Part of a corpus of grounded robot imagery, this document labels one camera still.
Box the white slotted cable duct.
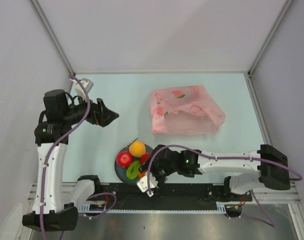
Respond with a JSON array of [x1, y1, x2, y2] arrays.
[[78, 203, 226, 216]]

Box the red fake apple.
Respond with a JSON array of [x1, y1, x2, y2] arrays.
[[116, 151, 133, 168]]

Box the left aluminium frame post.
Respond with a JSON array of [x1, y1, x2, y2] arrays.
[[29, 0, 75, 77]]

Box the aluminium front rail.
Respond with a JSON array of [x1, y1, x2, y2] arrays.
[[28, 182, 302, 203]]

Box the dark blue ceramic plate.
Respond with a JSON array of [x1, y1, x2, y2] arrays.
[[114, 144, 153, 187]]

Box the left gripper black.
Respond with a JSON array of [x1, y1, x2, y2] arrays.
[[63, 91, 118, 127]]

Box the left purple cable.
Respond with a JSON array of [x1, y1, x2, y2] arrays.
[[39, 73, 117, 240]]

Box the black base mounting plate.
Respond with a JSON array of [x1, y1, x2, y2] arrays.
[[101, 183, 252, 210]]

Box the right aluminium frame post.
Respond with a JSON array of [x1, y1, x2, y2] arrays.
[[247, 0, 294, 76]]

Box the orange fake fruit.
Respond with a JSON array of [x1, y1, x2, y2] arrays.
[[129, 141, 146, 158]]

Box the orange fake tangerine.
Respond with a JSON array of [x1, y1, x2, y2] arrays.
[[138, 170, 147, 179]]

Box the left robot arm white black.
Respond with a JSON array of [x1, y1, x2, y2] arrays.
[[22, 89, 119, 233]]

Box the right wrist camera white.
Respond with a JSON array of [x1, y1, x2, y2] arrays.
[[136, 173, 159, 197]]

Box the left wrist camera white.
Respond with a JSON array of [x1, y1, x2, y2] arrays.
[[69, 75, 94, 99]]

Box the aluminium frame post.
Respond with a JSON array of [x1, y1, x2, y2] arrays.
[[29, 0, 75, 77], [247, 0, 294, 76]]

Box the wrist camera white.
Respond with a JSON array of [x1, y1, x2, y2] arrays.
[[69, 75, 94, 99], [136, 173, 159, 197]]

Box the green fake star fruit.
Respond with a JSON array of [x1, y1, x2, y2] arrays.
[[126, 160, 141, 181]]

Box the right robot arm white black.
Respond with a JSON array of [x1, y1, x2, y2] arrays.
[[137, 144, 290, 201]]

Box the red fake pomegranate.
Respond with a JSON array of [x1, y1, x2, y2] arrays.
[[140, 153, 151, 165]]

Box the pink plastic bag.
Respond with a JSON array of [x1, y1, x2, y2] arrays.
[[149, 85, 226, 135]]

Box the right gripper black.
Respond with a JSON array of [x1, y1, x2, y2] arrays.
[[138, 157, 177, 194]]

